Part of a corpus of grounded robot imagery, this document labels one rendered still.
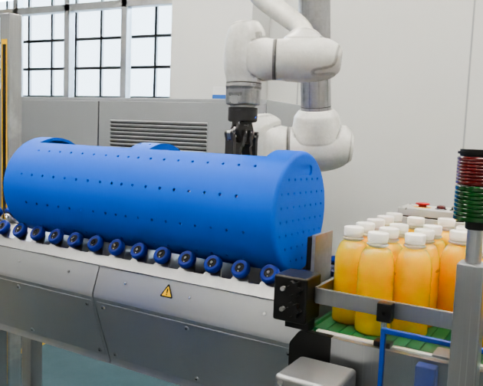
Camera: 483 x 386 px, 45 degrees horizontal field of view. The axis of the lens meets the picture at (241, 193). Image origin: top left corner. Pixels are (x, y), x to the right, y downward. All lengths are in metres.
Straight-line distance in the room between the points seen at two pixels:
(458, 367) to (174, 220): 0.74
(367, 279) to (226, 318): 0.37
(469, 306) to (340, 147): 1.14
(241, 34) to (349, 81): 2.75
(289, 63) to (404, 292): 0.62
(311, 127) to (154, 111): 1.55
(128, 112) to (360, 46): 1.68
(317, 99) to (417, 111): 2.17
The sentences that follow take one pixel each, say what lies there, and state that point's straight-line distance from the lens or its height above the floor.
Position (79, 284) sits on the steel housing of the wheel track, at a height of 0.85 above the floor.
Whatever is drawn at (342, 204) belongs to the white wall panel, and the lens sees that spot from 4.19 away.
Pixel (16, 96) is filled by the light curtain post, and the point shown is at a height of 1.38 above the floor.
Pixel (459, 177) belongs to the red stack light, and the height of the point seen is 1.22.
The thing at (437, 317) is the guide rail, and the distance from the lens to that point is 1.09.
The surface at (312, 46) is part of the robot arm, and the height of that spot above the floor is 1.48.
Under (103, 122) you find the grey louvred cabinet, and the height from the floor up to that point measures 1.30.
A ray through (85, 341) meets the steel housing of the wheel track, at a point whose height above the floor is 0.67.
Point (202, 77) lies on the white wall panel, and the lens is 4.30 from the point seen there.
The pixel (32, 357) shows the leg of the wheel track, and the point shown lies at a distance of 2.14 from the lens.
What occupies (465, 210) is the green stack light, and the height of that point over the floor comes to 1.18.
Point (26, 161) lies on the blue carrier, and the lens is 1.76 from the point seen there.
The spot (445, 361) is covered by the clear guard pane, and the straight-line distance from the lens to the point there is 1.03.
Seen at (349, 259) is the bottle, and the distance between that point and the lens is 1.17.
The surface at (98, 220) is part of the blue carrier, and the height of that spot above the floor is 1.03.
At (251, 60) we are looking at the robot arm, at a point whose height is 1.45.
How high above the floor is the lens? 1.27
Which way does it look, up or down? 6 degrees down
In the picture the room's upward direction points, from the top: 2 degrees clockwise
